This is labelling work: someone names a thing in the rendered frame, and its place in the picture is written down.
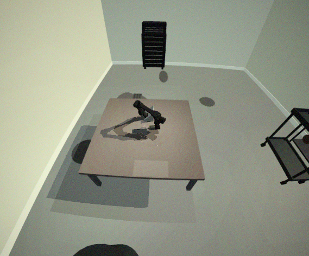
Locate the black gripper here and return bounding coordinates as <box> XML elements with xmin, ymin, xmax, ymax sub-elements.
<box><xmin>154</xmin><ymin>118</ymin><xmax>160</xmax><ymax>130</ymax></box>

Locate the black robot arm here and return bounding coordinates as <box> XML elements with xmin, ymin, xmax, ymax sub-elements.
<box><xmin>133</xmin><ymin>100</ymin><xmax>166</xmax><ymax>124</ymax></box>

